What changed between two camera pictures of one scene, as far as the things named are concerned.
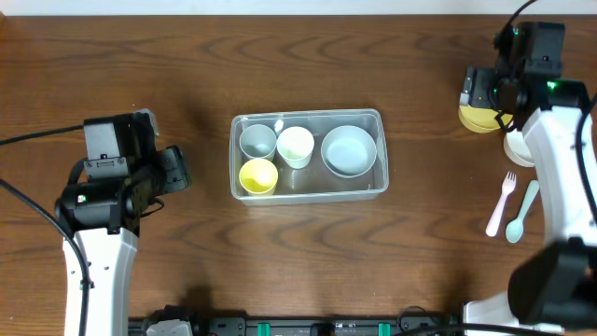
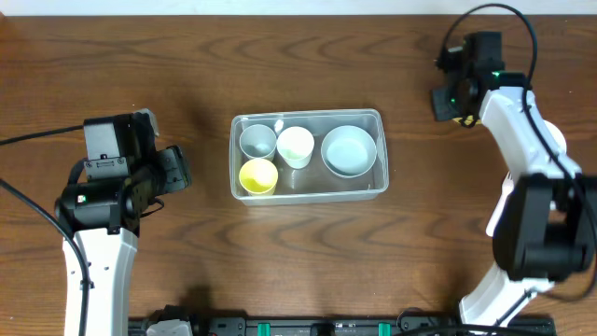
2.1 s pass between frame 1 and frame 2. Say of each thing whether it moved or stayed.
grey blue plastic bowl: stayed
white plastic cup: stayed
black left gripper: stayed
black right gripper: moved
